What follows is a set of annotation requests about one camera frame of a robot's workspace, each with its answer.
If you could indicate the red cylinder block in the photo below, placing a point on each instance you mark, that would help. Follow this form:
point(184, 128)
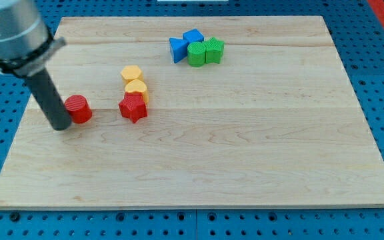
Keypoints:
point(78, 108)

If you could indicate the blue cube block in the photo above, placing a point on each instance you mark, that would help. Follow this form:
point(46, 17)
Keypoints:
point(193, 35)

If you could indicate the green star block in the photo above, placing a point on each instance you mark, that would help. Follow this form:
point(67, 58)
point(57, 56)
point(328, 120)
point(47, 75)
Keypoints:
point(214, 50)

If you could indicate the wooden board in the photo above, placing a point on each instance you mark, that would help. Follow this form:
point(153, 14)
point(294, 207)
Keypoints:
point(275, 125)

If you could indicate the yellow rounded block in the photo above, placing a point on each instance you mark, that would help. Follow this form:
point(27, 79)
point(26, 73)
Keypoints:
point(138, 86)

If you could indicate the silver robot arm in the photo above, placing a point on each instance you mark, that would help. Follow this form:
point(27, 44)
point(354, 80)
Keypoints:
point(26, 44)

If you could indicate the blue triangle block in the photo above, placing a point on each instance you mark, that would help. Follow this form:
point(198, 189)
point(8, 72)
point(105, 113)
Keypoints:
point(178, 49)

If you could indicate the yellow hexagon block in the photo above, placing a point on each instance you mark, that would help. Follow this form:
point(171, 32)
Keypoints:
point(130, 73)

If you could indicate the green cylinder block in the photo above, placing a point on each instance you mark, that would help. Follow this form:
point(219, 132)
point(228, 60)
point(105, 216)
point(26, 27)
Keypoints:
point(196, 54)

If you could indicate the red star block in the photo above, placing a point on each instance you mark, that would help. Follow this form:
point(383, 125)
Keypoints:
point(133, 107)

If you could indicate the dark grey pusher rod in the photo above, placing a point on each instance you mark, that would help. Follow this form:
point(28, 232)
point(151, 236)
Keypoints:
point(46, 95)

